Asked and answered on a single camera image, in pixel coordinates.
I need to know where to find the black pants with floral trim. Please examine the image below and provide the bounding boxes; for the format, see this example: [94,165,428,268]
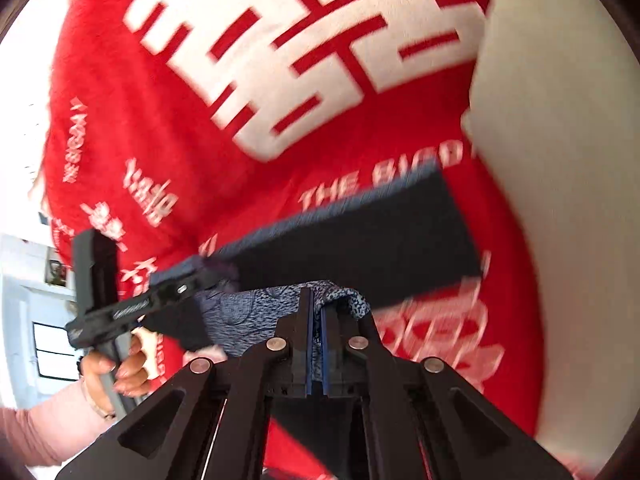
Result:
[142,160,482,356]

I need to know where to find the person's left hand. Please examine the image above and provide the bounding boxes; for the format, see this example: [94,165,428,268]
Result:
[80,328,156,418]

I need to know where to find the red bedspread with white characters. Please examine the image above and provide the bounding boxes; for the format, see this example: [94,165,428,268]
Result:
[43,0,559,479]

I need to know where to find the pink sleeved left forearm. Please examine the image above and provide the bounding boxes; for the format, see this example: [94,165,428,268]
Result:
[1,379,114,479]

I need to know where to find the cream pillow on right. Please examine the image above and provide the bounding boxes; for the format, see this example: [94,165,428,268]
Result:
[465,0,639,479]

